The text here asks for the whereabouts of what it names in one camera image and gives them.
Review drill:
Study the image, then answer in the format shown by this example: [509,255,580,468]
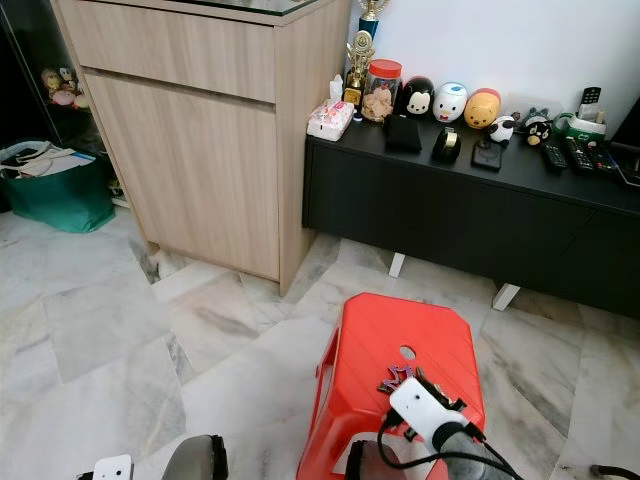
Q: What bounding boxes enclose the keys with purple crown charm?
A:
[378,365,416,394]

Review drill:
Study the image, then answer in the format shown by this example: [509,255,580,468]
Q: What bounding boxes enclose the black remote control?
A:
[540,142,569,171]
[563,137,597,176]

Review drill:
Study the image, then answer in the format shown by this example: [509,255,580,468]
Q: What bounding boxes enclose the small black animal figurine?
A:
[520,108,553,147]

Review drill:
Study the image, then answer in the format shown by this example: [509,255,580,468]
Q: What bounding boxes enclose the dark glass display cabinet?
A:
[0,0,113,201]

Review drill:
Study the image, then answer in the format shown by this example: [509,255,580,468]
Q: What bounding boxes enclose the black mouse plush toy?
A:
[397,76,436,119]

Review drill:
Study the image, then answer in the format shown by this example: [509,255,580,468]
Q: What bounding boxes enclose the black low sideboard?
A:
[302,125,640,321]

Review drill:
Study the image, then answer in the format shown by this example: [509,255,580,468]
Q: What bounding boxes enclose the yellow round plush toy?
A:
[464,88,503,129]

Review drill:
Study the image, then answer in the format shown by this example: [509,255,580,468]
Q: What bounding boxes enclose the green fabric bag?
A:
[0,140,116,234]

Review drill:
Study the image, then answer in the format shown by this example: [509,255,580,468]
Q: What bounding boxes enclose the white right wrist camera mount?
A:
[388,377,466,453]

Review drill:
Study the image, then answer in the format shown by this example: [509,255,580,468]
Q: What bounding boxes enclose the black tape dispenser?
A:
[434,127,464,163]

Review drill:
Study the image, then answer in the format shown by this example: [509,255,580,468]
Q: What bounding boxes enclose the green and white holder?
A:
[565,112,608,142]

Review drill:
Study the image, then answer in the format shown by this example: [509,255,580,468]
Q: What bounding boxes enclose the pink tissue pack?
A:
[307,75,357,141]

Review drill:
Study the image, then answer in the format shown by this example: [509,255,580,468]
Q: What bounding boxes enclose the light wooden cabinet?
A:
[52,0,353,296]

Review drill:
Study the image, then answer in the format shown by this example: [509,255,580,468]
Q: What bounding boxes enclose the red plastic stool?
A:
[297,293,488,480]

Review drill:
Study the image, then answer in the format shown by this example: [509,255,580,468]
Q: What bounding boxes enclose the white round plush toy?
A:
[432,82,469,124]

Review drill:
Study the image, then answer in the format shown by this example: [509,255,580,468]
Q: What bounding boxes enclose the black handset with keypad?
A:
[578,87,603,121]

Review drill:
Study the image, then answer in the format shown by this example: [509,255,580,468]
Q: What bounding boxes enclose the blue and gold trophy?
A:
[357,0,391,41]

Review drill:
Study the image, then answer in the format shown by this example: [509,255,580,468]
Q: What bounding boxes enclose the black flat device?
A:
[615,145,640,187]

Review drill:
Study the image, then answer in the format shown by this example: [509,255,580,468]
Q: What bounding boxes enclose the small panda figurine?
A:
[490,113,519,143]

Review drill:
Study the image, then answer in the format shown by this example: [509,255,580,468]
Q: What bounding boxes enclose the clear jar with red lid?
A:
[365,59,403,124]

